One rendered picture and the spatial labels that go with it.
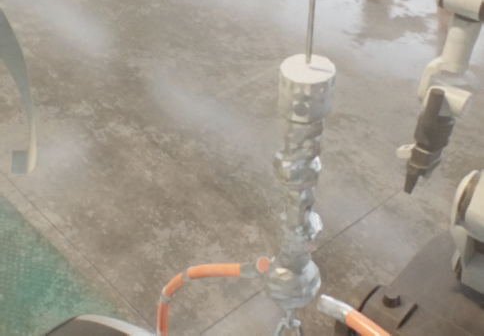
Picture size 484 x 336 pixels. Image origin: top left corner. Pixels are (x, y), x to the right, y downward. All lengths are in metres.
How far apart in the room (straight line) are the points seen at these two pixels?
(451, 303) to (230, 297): 0.68
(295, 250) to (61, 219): 2.10
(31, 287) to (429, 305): 1.25
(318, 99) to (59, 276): 2.01
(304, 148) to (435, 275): 1.72
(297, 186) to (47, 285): 1.93
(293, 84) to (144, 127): 2.53
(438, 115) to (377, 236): 0.83
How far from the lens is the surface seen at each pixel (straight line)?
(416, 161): 1.82
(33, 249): 2.52
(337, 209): 2.58
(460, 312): 2.12
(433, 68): 1.74
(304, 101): 0.45
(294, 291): 0.58
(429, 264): 2.22
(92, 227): 2.55
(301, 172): 0.50
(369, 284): 2.09
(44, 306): 2.34
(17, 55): 1.05
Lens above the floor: 1.77
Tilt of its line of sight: 39 degrees down
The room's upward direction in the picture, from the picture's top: straight up
